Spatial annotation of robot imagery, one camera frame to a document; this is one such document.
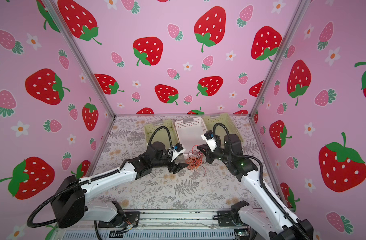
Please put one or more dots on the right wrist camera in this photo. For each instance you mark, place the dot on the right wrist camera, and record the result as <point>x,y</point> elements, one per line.
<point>209,138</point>

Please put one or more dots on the white perforated basket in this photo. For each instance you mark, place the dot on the white perforated basket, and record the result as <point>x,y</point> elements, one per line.
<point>190,133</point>

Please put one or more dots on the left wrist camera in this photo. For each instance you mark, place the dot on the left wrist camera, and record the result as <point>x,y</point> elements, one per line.
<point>177,150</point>

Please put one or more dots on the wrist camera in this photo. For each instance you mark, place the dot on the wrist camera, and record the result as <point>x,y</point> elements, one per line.
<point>209,138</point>
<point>177,150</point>

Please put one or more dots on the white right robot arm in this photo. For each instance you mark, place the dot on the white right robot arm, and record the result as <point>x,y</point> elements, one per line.
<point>280,223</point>

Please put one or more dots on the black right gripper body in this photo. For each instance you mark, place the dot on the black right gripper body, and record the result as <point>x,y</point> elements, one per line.
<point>219,153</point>

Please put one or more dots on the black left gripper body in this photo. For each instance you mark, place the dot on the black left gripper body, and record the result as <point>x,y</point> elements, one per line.
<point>171,165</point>

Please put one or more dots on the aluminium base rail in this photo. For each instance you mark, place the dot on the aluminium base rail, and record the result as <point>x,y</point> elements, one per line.
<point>209,224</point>

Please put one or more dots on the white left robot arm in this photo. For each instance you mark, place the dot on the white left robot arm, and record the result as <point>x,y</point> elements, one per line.
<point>70,202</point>

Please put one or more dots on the left green perforated basket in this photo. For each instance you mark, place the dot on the left green perforated basket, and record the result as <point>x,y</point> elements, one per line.
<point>162,136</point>

